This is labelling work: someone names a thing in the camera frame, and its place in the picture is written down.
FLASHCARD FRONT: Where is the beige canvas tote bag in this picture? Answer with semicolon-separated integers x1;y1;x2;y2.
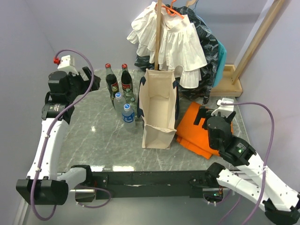
137;69;180;149

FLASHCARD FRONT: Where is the orange clothes hanger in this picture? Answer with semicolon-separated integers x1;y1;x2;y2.
161;0;184;19

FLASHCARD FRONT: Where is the dark shark print garment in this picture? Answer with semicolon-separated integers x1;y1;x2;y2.
135;6;218;105

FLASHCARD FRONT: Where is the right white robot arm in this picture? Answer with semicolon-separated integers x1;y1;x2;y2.
194;105;300;225

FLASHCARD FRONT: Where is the coca-cola glass bottle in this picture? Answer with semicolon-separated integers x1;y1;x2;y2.
105;63;119;95
121;64;133;92

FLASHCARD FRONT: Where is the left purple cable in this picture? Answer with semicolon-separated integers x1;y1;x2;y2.
30;49;112;221

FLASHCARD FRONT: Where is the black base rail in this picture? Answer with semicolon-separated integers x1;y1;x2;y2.
70;170;235;203

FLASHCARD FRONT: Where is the blue-cap plastic bottle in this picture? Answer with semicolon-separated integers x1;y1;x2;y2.
113;92;126;120
122;104;135;133

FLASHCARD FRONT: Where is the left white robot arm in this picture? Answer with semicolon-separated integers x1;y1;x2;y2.
16;67;101;205

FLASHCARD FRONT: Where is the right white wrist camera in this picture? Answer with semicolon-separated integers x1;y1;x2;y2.
211;97;234;117

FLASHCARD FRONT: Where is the wooden clothes hanger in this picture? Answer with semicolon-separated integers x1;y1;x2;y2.
185;0;197;7

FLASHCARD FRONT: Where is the white pleated garment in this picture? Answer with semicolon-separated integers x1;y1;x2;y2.
127;2;208;89

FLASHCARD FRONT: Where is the dark green glass bottle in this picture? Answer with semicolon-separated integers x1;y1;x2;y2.
111;86;119;106

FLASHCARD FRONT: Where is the teal blue garment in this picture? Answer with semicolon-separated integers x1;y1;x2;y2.
213;41;227;87

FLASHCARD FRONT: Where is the wooden clothes rack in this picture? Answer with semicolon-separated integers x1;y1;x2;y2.
153;0;292;98

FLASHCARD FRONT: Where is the folded orange cloth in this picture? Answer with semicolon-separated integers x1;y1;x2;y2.
176;102;219;159

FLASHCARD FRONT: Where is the clear chang bottle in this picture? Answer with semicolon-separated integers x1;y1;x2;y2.
124;88;135;104
129;97;138;120

